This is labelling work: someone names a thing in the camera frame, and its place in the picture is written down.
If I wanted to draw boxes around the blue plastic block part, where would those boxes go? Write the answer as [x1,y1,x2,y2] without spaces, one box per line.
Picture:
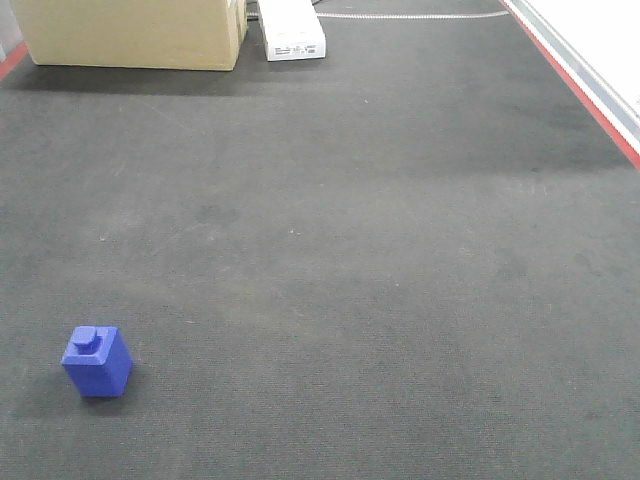
[61,326,134,398]

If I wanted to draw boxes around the white flat carton box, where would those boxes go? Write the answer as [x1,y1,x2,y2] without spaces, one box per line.
[257,0,326,62]

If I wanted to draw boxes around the large cardboard box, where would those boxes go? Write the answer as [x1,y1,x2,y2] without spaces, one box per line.
[11,0,247,71]

